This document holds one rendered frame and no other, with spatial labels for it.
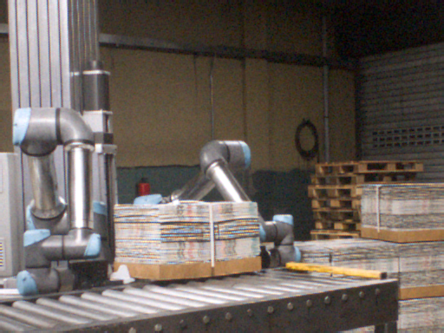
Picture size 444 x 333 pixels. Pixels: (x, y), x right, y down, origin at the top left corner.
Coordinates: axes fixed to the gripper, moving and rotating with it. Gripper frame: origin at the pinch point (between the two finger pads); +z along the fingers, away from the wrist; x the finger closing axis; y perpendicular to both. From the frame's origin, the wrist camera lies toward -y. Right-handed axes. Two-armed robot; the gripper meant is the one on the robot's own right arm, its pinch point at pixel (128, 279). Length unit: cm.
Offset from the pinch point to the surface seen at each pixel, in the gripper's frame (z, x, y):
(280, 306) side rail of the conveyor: 7, -68, -5
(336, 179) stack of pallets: 550, 482, 51
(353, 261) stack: 98, -2, -2
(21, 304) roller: -43.9, -23.5, -1.1
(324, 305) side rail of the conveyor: 22, -67, -6
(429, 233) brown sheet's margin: 128, -16, 7
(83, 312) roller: -37, -47, -2
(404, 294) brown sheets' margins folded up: 117, -10, -17
